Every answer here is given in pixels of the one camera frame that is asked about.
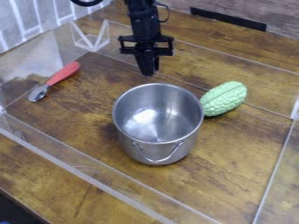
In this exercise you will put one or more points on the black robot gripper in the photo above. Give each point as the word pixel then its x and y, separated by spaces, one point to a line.
pixel 147 38

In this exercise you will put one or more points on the orange handled metal spoon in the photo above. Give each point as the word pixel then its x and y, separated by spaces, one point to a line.
pixel 60 76

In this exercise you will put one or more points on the stainless steel pot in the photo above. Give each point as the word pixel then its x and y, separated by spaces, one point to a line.
pixel 158 117

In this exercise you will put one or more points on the green bitter melon toy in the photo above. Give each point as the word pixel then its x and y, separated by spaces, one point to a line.
pixel 223 98

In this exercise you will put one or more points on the clear acrylic enclosure wall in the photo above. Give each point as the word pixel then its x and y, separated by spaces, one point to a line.
pixel 63 166

